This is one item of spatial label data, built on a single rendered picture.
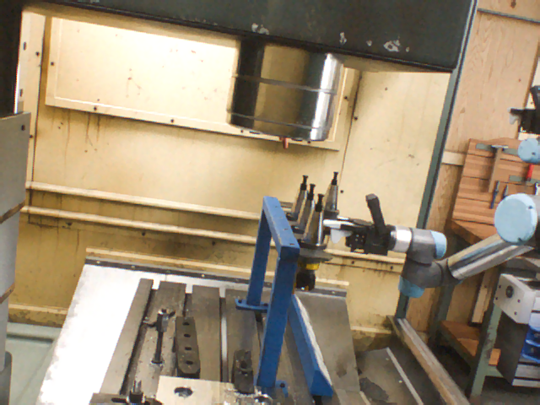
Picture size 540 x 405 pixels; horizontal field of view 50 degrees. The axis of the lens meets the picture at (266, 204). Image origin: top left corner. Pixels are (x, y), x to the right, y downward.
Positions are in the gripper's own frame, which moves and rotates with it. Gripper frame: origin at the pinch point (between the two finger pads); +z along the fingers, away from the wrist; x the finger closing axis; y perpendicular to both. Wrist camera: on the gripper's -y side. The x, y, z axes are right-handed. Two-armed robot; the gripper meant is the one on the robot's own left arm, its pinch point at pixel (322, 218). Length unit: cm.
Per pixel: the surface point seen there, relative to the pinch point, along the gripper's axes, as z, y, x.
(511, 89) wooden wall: -141, -58, 193
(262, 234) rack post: 14.9, 8.0, 2.5
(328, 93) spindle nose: 19, -33, -71
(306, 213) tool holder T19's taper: 9.5, -5.9, -25.3
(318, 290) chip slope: -11.8, 32.6, 34.7
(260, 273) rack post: 13.5, 19.3, 2.7
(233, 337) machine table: 19.6, 30.5, -16.5
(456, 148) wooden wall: -116, -17, 193
